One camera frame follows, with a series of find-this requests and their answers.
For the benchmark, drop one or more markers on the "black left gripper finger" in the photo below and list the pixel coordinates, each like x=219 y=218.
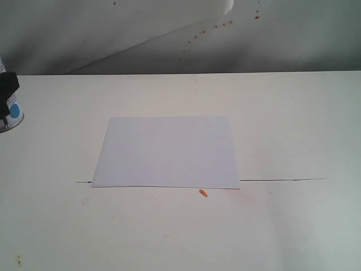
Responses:
x=8 y=85

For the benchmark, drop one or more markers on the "silver spray can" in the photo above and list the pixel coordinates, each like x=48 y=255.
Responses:
x=16 y=115

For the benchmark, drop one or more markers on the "small orange fragment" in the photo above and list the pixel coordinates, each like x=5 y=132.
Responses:
x=203 y=193

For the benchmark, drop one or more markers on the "white backdrop sheet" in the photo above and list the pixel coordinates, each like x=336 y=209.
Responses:
x=58 y=37

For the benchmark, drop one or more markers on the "white paper sheet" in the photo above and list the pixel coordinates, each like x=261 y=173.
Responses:
x=180 y=151

